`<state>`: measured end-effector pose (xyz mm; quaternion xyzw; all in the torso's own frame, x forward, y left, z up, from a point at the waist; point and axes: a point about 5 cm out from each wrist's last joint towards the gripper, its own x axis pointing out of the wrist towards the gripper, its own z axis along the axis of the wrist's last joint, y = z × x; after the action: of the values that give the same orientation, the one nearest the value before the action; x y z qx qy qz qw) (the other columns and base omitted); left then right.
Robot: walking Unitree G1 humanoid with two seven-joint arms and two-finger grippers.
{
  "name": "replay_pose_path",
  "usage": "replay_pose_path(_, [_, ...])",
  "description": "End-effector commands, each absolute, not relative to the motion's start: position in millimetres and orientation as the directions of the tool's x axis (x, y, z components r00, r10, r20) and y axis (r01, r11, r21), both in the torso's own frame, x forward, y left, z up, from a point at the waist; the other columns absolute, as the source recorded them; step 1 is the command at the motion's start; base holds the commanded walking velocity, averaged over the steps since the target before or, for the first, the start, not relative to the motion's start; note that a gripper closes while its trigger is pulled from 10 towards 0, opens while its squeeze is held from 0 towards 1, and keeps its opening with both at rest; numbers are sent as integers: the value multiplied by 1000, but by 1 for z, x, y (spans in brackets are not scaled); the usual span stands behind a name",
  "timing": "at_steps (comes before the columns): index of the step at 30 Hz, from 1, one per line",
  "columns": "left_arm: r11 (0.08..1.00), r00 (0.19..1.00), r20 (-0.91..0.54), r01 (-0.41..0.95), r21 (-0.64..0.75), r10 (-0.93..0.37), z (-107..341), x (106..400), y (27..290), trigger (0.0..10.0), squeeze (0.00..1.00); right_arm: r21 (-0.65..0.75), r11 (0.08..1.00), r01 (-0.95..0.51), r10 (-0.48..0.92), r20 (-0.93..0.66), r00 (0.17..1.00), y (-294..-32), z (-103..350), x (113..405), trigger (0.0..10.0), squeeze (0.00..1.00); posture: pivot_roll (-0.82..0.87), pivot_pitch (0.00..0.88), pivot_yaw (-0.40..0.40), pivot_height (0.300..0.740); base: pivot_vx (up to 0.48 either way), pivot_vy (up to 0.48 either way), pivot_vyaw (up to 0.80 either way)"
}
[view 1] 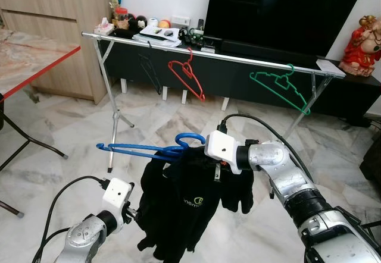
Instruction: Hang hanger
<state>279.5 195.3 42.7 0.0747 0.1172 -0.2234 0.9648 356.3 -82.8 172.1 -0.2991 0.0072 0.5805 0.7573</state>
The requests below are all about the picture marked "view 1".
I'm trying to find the black shirt with green logo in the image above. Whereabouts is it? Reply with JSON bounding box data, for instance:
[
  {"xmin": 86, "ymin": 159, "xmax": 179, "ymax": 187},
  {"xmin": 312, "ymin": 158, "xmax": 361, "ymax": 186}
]
[{"xmin": 137, "ymin": 146, "xmax": 255, "ymax": 261}]

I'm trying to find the blue plastic hanger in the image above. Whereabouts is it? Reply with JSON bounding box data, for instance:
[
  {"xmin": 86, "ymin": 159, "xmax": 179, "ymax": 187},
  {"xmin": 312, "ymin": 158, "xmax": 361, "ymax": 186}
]
[{"xmin": 96, "ymin": 132, "xmax": 207, "ymax": 161}]

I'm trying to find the black thin hanger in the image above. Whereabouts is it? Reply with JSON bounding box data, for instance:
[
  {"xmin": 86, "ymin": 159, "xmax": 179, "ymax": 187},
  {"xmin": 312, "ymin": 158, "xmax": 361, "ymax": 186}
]
[{"xmin": 139, "ymin": 40, "xmax": 163, "ymax": 95}]

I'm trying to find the red plastic hanger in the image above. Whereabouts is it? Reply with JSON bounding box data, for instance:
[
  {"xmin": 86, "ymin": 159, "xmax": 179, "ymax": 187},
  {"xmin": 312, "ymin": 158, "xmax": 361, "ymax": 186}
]
[{"xmin": 167, "ymin": 47, "xmax": 206, "ymax": 102}]

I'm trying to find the green plastic hanger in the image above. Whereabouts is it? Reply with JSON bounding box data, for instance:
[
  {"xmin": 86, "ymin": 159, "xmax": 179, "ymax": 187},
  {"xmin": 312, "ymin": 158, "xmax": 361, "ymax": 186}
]
[{"xmin": 249, "ymin": 64, "xmax": 311, "ymax": 116}]

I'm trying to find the black metal stand leg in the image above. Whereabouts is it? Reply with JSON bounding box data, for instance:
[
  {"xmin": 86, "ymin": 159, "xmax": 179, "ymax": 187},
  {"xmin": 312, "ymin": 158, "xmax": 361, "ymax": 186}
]
[{"xmin": 354, "ymin": 218, "xmax": 381, "ymax": 231}]

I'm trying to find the black low tv console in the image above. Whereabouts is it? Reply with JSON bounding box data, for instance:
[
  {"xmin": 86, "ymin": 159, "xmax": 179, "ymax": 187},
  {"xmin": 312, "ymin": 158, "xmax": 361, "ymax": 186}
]
[{"xmin": 98, "ymin": 34, "xmax": 381, "ymax": 127}]

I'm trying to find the stack of white papers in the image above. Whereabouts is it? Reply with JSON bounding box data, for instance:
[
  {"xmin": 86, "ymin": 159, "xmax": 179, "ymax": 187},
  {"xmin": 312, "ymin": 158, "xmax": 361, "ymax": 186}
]
[{"xmin": 132, "ymin": 26, "xmax": 182, "ymax": 46}]

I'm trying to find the silver metal clothes rack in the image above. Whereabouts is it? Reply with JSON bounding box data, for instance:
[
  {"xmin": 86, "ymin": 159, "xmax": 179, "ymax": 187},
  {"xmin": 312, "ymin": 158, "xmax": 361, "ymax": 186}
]
[{"xmin": 81, "ymin": 31, "xmax": 346, "ymax": 173}]

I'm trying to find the pink tissue box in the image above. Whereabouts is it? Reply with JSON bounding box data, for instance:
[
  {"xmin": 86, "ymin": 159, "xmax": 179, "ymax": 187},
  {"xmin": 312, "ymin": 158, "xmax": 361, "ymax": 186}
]
[{"xmin": 95, "ymin": 16, "xmax": 115, "ymax": 36}]

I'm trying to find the jar with red lid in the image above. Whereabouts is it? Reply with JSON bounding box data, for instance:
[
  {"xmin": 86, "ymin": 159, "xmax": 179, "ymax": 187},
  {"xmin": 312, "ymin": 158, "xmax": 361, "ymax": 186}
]
[{"xmin": 114, "ymin": 6, "xmax": 130, "ymax": 30}]

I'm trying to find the light wooden cabinet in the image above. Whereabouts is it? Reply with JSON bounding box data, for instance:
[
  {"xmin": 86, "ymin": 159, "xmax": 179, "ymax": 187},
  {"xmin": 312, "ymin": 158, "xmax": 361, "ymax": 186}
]
[{"xmin": 0, "ymin": 0, "xmax": 114, "ymax": 104}]

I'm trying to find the red gold statue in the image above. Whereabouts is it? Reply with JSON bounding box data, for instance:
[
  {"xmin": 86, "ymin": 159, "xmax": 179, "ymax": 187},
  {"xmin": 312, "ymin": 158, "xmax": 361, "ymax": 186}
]
[{"xmin": 339, "ymin": 16, "xmax": 381, "ymax": 76}]

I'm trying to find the black soundbar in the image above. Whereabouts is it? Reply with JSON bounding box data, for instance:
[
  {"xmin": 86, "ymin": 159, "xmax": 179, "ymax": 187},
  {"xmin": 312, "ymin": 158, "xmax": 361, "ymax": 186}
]
[{"xmin": 221, "ymin": 39, "xmax": 322, "ymax": 67}]

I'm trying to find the single white paper sheet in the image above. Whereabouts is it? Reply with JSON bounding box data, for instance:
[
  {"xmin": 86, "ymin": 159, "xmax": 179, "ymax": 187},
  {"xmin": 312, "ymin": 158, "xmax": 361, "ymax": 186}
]
[{"xmin": 316, "ymin": 58, "xmax": 345, "ymax": 74}]

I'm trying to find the large black television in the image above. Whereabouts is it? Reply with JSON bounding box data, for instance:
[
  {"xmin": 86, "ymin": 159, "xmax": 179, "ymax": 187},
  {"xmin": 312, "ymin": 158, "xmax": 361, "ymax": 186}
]
[{"xmin": 204, "ymin": 0, "xmax": 370, "ymax": 68}]

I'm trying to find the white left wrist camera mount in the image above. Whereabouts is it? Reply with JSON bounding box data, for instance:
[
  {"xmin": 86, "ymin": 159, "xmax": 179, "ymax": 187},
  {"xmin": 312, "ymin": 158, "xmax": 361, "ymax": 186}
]
[{"xmin": 101, "ymin": 178, "xmax": 135, "ymax": 225}]

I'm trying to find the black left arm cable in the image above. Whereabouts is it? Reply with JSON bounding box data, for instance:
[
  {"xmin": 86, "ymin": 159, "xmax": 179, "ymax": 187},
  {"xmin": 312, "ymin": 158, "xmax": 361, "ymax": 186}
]
[{"xmin": 33, "ymin": 175, "xmax": 109, "ymax": 263}]

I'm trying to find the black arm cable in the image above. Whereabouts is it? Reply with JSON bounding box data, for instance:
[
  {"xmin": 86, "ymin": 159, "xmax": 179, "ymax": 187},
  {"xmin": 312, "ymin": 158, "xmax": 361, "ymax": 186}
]
[
  {"xmin": 219, "ymin": 113, "xmax": 316, "ymax": 183},
  {"xmin": 33, "ymin": 175, "xmax": 109, "ymax": 263}
]

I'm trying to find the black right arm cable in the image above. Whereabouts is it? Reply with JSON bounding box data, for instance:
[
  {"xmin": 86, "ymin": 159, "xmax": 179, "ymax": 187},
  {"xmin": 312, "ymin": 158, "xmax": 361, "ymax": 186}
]
[{"xmin": 219, "ymin": 113, "xmax": 316, "ymax": 183}]

